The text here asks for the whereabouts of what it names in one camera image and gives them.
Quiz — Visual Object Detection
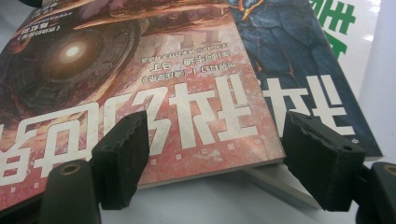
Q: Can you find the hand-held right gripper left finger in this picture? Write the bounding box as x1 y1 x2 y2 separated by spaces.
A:
91 110 150 210

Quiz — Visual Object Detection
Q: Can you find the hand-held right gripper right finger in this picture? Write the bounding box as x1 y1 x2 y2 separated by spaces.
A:
281 110 367 213

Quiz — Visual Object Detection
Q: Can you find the reddish brown science fiction magazine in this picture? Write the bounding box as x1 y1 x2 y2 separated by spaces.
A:
0 0 286 213

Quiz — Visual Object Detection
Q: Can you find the dark blue lava magazine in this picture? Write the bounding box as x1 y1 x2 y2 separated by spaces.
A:
226 0 384 159

